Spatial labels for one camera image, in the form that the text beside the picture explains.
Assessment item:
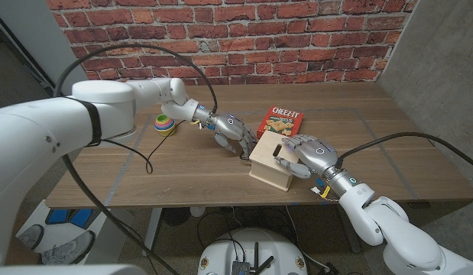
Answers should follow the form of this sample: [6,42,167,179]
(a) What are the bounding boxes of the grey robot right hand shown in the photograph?
[273,134,362,198]

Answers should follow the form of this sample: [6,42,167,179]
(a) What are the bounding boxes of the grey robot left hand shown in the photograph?
[190,102,258,159]

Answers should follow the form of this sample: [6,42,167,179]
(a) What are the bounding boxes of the wooden box with slot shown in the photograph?
[248,131,304,192]

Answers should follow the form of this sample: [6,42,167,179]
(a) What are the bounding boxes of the red Cheez-It cracker box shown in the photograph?
[256,105,305,139]

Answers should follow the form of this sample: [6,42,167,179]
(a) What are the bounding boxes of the colourful stacking cup toy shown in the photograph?
[154,113,177,138]

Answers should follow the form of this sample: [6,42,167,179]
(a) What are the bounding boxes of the printed red brick backdrop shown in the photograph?
[47,0,419,100]

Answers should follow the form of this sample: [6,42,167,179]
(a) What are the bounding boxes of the white robot torso base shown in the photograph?
[196,228,309,275]

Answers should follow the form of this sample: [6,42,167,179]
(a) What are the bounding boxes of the black floor power strip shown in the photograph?
[316,261,341,275]

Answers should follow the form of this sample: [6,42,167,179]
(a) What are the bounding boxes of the white table leg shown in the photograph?
[141,208,164,257]

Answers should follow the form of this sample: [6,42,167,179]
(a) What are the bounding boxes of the small grey torso device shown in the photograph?
[231,260,252,275]

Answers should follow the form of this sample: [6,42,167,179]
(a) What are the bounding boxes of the blue floor pad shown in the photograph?
[44,208,104,230]

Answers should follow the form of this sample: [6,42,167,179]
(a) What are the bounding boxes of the grey sneaker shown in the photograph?
[40,230,96,266]
[17,224,45,251]

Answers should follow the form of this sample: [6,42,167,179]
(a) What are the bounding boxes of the white floor board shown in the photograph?
[14,200,134,265]

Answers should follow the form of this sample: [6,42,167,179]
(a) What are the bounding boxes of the person leg brown trousers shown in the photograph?
[5,236,42,267]

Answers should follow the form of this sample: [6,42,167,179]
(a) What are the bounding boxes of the thin black left wrist cable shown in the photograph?
[102,120,186,175]

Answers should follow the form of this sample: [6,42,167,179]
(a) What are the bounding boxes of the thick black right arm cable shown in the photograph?
[337,131,473,172]

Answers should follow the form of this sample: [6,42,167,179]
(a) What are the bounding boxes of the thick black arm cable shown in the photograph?
[52,43,219,275]
[337,131,473,172]

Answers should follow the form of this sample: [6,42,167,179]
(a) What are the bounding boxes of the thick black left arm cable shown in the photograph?
[52,43,219,275]

